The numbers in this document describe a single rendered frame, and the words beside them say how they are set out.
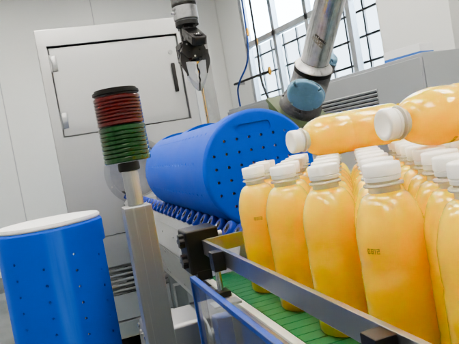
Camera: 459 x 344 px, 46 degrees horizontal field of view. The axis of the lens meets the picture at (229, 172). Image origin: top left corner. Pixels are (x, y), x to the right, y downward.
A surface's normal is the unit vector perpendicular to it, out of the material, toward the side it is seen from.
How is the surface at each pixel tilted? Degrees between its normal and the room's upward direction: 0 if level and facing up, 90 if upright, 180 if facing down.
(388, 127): 90
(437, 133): 125
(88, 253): 90
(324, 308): 90
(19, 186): 90
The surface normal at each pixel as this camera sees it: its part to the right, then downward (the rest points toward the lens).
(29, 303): -0.23, 0.09
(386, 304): -0.59, 0.14
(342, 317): -0.94, 0.18
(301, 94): -0.30, 0.68
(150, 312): 0.30, 0.00
